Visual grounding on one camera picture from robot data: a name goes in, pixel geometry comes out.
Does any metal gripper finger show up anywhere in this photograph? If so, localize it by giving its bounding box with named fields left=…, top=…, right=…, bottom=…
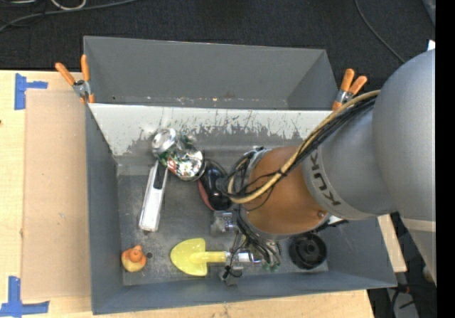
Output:
left=218, top=265, right=245, bottom=287
left=225, top=250, right=257, bottom=265

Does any small silver metal clip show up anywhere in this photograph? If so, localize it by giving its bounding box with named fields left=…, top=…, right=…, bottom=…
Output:
left=210, top=210, right=238, bottom=236

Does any yellow toy shovel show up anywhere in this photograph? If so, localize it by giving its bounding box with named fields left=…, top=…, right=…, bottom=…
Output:
left=169, top=237, right=229, bottom=277

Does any black computer mouse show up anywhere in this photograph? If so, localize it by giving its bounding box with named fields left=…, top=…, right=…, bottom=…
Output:
left=197, top=159, right=234, bottom=212

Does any yellow and orange rubber duck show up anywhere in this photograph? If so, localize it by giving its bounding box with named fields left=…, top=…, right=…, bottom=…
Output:
left=120, top=245, right=148, bottom=273

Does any crushed drink can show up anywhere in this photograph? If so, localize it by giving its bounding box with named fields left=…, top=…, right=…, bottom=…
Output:
left=151, top=127, right=207, bottom=182

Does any grey metal bin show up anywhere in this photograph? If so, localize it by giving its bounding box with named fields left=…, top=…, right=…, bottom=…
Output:
left=82, top=35, right=398, bottom=316

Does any brown cardboard board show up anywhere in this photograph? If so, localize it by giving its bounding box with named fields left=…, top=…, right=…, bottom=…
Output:
left=19, top=90, right=93, bottom=302

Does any black cylinder on white bracket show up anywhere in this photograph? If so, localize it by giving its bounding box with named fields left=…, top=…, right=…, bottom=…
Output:
left=288, top=216, right=349, bottom=271

